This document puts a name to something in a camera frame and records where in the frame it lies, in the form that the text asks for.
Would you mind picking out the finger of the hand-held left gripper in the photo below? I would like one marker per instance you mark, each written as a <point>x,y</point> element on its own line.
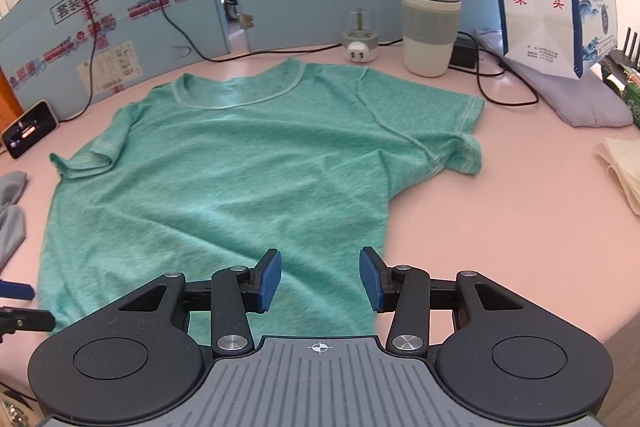
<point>30,322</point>
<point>15,291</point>

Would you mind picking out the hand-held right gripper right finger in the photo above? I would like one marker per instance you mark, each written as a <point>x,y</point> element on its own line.
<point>370,279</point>

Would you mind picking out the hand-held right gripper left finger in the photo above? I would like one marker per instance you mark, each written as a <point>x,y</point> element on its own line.
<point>270,279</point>

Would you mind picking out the light blue sweater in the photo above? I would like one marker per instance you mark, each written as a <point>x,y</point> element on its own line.
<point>10,232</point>

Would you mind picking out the green t-shirt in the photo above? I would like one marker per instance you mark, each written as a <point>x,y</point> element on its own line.
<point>225,157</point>

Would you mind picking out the smart display clock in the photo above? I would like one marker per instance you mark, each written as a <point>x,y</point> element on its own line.
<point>30,129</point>

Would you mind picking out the white plug-in device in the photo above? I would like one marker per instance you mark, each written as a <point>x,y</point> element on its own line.
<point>359,47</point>

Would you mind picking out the black power adapter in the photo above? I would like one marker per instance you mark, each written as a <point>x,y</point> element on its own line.
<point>465,54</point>

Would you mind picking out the white grey tumbler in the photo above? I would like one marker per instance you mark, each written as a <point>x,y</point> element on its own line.
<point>430,32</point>

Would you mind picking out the lavender folded cloth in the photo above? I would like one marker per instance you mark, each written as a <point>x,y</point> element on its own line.
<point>575,102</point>

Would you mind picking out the blue cardboard panel with label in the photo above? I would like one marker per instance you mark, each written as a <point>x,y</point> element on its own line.
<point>140,37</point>

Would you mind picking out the green box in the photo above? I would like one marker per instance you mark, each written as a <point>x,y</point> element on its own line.
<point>630,97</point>

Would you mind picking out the black router antennas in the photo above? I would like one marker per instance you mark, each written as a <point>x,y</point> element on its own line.
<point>632,47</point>

